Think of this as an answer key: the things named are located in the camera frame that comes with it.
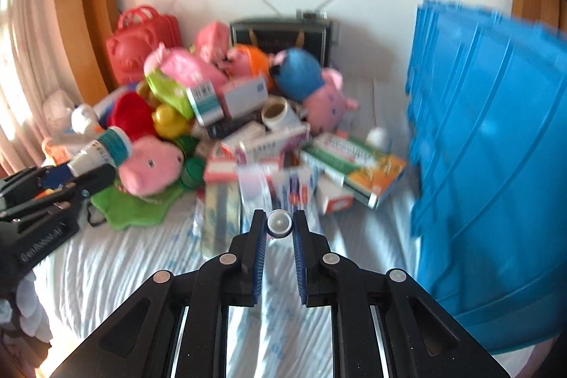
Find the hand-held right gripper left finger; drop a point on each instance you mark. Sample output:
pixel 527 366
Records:
pixel 261 263

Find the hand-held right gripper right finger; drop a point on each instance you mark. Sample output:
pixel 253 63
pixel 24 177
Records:
pixel 300 263

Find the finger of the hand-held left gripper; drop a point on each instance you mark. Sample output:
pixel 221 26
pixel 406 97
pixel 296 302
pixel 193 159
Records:
pixel 48 176
pixel 95 181

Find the white teal tube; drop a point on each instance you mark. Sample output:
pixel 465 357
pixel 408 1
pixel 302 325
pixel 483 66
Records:
pixel 104 147

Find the small white bottle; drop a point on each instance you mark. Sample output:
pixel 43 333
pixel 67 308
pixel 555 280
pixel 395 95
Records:
pixel 280 223

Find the blue plastic crate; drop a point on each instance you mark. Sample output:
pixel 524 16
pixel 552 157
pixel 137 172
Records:
pixel 487 161

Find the pink pig plush green dress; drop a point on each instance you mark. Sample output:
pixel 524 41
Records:
pixel 150 163

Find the clear blister pack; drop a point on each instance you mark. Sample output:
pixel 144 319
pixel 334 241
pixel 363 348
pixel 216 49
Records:
pixel 217 218

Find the red plush toy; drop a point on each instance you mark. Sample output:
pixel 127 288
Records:
pixel 130 114

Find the white orange box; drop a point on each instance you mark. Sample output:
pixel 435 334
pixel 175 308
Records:
pixel 336 196

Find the white red toothpaste box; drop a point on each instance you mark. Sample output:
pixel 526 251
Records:
pixel 292 187

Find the white striped bedsheet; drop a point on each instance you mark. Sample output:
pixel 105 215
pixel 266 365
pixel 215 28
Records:
pixel 133 263

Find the small yellow toy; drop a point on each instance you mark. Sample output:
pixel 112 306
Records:
pixel 168 121

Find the green bottle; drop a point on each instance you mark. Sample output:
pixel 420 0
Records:
pixel 192 174

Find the red white medicine box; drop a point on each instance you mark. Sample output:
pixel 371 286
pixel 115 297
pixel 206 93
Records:
pixel 221 165

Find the pale curtain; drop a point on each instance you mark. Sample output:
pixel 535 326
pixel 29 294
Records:
pixel 26 72

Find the green orange long box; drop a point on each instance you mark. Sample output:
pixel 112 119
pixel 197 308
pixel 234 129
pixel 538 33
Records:
pixel 354 165

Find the green wipes packet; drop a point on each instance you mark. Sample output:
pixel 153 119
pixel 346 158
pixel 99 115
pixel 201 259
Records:
pixel 170 94

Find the white purple box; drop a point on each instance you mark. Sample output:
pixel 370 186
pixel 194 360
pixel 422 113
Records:
pixel 274 145

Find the white green box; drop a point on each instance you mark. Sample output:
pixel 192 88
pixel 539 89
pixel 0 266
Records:
pixel 203 103

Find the red plastic bear case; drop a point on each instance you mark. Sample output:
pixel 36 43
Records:
pixel 133 50

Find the white open jar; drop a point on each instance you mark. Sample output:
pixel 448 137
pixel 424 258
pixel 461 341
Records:
pixel 283 119

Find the pink tissue pack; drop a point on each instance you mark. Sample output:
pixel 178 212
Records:
pixel 186 66
pixel 212 39

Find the white pill bottle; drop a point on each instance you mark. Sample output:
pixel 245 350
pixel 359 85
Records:
pixel 378 139

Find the pig plush blue dress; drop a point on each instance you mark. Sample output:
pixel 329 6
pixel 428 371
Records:
pixel 332 99

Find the white blue medicine box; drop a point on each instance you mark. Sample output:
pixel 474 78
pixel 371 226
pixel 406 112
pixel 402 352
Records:
pixel 243 94

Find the pig plush orange dress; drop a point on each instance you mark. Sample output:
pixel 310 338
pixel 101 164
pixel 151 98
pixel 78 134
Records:
pixel 252 59

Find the black box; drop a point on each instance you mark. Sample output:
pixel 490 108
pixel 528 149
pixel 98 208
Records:
pixel 283 35

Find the wooden bed frame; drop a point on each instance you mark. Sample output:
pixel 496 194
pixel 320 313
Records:
pixel 88 6

